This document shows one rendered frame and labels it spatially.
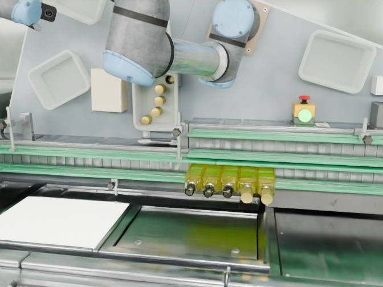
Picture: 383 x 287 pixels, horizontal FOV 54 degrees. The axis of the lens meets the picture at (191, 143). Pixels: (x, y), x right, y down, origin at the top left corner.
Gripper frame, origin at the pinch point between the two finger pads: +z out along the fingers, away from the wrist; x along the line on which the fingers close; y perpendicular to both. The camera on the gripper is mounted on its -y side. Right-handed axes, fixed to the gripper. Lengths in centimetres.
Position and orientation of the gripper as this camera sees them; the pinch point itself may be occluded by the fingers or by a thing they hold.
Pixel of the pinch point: (48, 9)
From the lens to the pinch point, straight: 141.5
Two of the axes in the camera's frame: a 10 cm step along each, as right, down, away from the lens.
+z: 1.6, -2.5, 9.5
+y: -9.1, -4.0, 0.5
